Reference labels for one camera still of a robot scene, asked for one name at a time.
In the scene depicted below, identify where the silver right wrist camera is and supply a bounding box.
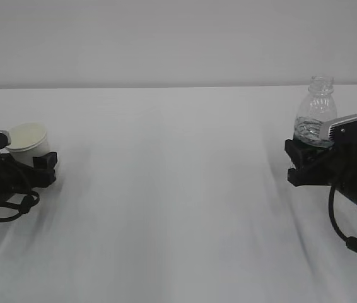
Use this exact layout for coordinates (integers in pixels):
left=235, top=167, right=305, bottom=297
left=319, top=114, right=357, bottom=145

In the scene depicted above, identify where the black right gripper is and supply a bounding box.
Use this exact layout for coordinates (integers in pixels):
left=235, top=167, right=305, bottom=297
left=284, top=139, right=357, bottom=208

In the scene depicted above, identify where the black right camera cable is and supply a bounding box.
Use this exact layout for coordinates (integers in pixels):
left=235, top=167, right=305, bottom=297
left=328, top=184, right=357, bottom=259

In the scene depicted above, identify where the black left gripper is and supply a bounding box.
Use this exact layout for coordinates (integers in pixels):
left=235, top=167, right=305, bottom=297
left=0, top=151, right=57, bottom=221

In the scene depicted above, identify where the white paper cup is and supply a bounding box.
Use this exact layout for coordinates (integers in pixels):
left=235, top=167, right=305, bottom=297
left=6, top=122, right=50, bottom=167

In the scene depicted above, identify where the clear water bottle green label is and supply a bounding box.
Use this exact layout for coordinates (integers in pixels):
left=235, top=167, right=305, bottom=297
left=293, top=75, right=337, bottom=148

